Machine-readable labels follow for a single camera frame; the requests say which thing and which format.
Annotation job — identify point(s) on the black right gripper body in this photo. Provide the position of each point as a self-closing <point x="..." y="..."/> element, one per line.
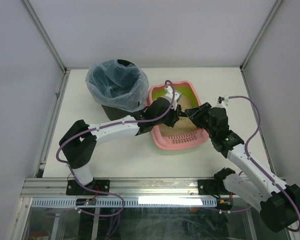
<point x="197" y="114"/>

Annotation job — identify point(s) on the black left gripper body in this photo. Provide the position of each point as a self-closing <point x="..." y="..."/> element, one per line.
<point x="174" y="116"/>

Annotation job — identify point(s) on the pink green litter box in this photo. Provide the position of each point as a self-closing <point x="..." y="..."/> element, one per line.
<point x="182" y="141"/>

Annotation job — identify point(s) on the blue plastic bin liner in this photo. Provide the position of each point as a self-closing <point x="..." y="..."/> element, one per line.
<point x="92" y="81"/>

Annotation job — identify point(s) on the black trash bin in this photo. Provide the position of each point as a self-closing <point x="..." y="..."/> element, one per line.
<point x="124" y="85"/>

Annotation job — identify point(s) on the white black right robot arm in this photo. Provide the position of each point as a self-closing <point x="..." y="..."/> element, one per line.
<point x="277" y="202"/>

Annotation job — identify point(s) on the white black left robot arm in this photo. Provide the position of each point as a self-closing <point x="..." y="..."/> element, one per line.
<point x="78" y="144"/>

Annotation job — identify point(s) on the beige cat litter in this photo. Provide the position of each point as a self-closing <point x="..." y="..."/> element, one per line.
<point x="183" y="126"/>

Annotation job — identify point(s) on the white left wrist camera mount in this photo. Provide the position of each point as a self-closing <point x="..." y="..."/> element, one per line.
<point x="172" y="94"/>

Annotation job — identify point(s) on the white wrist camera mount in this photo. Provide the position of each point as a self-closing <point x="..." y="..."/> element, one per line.
<point x="222" y="102"/>
<point x="172" y="94"/>

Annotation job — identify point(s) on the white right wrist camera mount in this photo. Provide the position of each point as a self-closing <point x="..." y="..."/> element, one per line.
<point x="222" y="102"/>

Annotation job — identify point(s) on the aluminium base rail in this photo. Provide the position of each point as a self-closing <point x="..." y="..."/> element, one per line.
<point x="52" y="187"/>

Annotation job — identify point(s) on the right aluminium frame post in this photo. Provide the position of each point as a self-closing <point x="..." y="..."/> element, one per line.
<point x="268" y="20"/>

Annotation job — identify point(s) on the aluminium frame post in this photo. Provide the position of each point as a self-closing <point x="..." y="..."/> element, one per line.
<point x="44" y="35"/>
<point x="268" y="20"/>

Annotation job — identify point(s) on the left aluminium frame post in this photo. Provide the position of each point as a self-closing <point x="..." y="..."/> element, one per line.
<point x="44" y="35"/>

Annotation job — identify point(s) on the white slotted cable duct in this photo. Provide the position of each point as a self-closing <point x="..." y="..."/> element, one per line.
<point x="131" y="202"/>

